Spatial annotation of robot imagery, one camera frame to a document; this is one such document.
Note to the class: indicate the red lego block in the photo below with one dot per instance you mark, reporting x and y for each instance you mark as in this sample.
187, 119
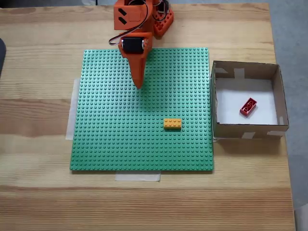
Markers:
247, 107

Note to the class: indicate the yellow lego block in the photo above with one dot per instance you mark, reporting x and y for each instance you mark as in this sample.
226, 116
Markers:
172, 123

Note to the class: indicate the green lego baseplate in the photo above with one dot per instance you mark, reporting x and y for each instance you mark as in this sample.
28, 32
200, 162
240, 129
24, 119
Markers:
120, 144

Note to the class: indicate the brown cardboard box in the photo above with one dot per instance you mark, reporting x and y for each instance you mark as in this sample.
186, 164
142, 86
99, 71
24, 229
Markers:
245, 131

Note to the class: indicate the masking tape strip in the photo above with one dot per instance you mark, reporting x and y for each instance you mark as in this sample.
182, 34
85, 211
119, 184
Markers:
71, 115
137, 177

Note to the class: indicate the black rounded object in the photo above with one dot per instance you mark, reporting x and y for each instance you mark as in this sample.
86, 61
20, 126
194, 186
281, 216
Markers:
2, 55

